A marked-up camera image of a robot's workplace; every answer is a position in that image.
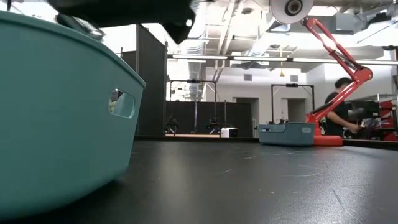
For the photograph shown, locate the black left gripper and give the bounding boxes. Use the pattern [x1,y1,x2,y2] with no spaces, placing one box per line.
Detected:
[46,0,197,45]

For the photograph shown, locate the tall black partition panel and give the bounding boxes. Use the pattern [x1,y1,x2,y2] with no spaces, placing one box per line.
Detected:
[135,24,169,136]

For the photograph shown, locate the teal plastic bin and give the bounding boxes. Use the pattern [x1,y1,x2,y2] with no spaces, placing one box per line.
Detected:
[0,11,146,220]

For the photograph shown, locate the ceiling light strip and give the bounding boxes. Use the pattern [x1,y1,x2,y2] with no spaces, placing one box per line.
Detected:
[172,55,229,61]
[292,57,398,66]
[233,56,289,62]

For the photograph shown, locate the wooden table top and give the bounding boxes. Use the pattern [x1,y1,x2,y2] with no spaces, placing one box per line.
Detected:
[165,133,221,139]

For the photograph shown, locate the white box device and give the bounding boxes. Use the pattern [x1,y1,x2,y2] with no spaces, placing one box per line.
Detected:
[220,126,239,139]

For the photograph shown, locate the blue-grey plastic bin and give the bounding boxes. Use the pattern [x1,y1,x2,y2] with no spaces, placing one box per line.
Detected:
[258,121,317,147]

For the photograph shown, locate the red articulated lamp white head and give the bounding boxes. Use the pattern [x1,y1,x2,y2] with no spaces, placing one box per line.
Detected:
[269,0,374,147]

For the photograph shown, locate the person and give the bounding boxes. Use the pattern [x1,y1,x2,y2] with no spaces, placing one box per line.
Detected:
[323,77,363,137]

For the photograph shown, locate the black workbench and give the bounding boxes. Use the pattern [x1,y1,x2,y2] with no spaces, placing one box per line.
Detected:
[349,126,396,141]

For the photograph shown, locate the red tool cabinet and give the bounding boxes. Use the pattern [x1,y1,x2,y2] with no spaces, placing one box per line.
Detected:
[378,99,398,142]

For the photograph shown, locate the black metal frame rig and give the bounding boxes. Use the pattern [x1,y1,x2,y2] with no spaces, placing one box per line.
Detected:
[271,83,315,125]
[169,78,218,135]

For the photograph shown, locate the low black partition wall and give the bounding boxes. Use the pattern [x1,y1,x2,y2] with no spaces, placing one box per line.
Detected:
[165,100,254,139]

